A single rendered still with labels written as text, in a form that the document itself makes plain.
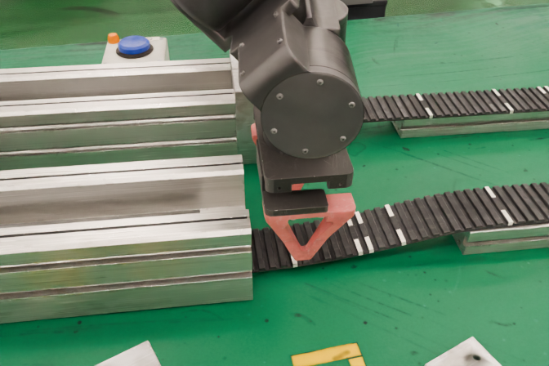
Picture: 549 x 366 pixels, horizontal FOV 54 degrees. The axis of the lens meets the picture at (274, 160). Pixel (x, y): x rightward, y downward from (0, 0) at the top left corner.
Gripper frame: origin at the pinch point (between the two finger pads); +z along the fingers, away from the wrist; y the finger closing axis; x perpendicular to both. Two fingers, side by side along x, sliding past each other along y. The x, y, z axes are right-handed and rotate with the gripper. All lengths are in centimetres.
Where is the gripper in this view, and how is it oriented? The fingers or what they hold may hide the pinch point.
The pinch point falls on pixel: (296, 219)
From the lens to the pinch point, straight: 48.1
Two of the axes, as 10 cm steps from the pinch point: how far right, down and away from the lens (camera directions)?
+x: 9.9, -0.7, 1.0
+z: -0.1, 7.9, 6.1
